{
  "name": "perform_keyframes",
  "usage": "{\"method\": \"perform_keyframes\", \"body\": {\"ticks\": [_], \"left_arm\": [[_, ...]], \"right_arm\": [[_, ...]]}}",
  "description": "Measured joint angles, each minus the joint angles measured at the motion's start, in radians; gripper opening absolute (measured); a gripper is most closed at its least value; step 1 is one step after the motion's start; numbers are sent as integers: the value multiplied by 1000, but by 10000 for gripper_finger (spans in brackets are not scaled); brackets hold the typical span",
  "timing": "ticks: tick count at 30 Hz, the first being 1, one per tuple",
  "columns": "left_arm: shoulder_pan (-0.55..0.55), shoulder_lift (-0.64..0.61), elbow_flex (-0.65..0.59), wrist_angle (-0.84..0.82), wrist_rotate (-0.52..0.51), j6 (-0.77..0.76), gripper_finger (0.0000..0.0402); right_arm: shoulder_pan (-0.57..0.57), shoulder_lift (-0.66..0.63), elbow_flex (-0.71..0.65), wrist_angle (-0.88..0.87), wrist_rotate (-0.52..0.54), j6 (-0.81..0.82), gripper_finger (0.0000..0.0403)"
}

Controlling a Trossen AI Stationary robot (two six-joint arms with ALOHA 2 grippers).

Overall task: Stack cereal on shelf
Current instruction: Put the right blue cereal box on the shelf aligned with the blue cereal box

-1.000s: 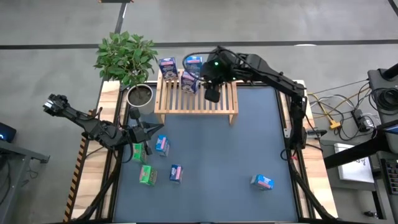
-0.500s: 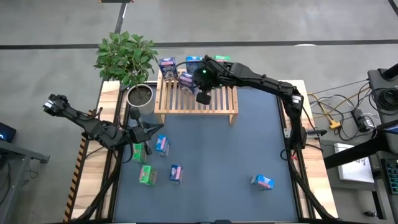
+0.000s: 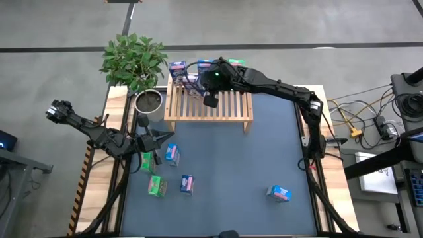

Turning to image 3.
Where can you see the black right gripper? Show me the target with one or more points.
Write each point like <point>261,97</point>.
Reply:
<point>221,76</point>

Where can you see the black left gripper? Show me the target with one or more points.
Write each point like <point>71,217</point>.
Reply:
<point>148,142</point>

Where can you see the light blue Rice Krispies box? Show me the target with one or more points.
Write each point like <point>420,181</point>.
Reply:
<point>203,65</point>
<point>172,153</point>
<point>279,192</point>

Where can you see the green Apple Jacks box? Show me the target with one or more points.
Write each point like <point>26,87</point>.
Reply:
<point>147,165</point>
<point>236,61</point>
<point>155,185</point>

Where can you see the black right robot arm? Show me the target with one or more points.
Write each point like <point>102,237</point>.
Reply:
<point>281,87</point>

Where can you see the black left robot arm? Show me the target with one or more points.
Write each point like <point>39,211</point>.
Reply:
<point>99,134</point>

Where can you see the wooden slatted shelf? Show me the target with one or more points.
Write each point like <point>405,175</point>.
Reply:
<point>231,117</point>

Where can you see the white plant pot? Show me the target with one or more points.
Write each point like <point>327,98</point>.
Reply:
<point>152,102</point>

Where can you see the grey-blue table mat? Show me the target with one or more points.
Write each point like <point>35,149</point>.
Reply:
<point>231,165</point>

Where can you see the green leafy plant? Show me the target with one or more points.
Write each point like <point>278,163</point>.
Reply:
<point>132,63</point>

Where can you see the silver mounting plate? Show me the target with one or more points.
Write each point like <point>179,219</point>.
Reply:
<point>305,141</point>

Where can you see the black orange striped strip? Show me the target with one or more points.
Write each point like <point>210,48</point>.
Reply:
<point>77,205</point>

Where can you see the person's head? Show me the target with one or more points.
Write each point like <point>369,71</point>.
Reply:
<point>228,234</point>

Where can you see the grey metal desk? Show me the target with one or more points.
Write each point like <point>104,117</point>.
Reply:
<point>20,162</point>

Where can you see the yellow power plug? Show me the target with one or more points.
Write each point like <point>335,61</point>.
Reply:
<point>356,133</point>

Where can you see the dark monitor with blue light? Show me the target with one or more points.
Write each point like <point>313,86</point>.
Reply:
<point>8,140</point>

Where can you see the black power adapter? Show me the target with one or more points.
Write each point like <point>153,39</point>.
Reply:
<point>383,127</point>

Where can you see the dark grey equipment cart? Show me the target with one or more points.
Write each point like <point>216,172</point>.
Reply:
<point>398,81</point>

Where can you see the black diagonal bar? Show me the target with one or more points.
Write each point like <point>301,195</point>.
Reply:
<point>376,162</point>

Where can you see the white paper sheet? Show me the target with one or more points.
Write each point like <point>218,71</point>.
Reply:
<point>376,182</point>

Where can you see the grey desk with papers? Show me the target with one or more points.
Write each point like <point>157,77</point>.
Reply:
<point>373,198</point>

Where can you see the backlit keyboard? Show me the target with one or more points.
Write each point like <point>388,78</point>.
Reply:
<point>418,188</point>

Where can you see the small black object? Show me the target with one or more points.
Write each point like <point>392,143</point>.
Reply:
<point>393,227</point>

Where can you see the black metal table frame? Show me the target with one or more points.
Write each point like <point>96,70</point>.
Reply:
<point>119,215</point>

